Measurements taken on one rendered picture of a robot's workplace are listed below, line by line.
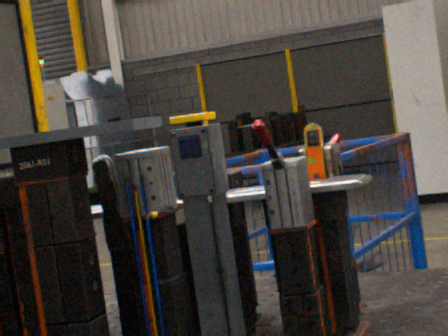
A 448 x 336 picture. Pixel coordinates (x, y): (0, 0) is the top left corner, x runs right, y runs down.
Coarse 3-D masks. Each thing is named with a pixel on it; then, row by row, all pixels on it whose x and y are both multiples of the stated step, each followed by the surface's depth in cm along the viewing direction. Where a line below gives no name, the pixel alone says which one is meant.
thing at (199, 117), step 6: (192, 114) 149; (198, 114) 148; (204, 114) 148; (210, 114) 151; (174, 120) 149; (180, 120) 149; (186, 120) 149; (192, 120) 149; (198, 120) 149; (186, 126) 151; (192, 126) 151
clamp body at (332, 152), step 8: (328, 144) 200; (336, 144) 201; (304, 152) 195; (328, 152) 193; (336, 152) 198; (328, 160) 194; (336, 160) 197; (328, 168) 194; (336, 168) 195; (328, 176) 194; (336, 176) 194; (320, 264) 197; (320, 272) 197; (320, 280) 197; (360, 296) 204; (360, 304) 202; (328, 312) 197
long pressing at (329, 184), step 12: (312, 180) 187; (324, 180) 183; (336, 180) 179; (348, 180) 171; (360, 180) 175; (228, 192) 187; (240, 192) 182; (252, 192) 176; (264, 192) 175; (312, 192) 172; (180, 204) 179; (96, 216) 184
